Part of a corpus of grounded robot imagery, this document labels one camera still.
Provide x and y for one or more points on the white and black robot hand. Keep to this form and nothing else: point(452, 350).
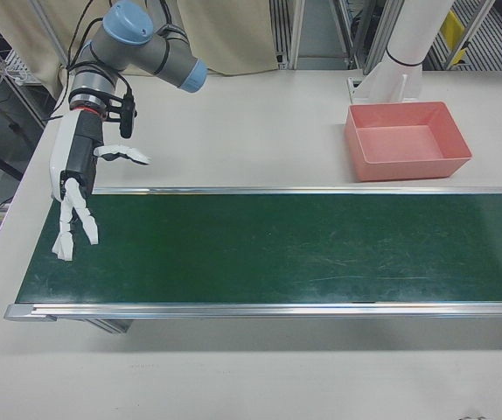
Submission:
point(60, 166)

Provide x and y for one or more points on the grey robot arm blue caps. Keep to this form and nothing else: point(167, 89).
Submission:
point(163, 52)

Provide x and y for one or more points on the pink plastic box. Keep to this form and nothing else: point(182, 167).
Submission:
point(408, 168)

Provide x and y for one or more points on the metal shelf rack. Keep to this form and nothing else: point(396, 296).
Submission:
point(15, 65)

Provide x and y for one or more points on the green conveyor belt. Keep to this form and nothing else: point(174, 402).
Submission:
point(255, 249)

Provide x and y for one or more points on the beige curtain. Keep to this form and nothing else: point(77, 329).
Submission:
point(233, 35)

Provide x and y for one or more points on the white cylindrical column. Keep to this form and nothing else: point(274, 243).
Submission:
point(417, 30)

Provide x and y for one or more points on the yellow plastic part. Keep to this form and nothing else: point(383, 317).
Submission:
point(452, 28)

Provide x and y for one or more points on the metal grating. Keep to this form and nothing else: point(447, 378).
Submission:
point(496, 39)

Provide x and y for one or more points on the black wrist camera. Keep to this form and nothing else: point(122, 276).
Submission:
point(126, 120)

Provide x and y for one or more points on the aluminium conveyor side rail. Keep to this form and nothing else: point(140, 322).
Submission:
point(233, 310)
point(277, 191)

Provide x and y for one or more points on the aluminium profile post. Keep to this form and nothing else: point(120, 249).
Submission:
point(350, 39)
point(283, 30)

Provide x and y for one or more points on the white bracket stand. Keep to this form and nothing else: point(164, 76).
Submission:
point(391, 85)

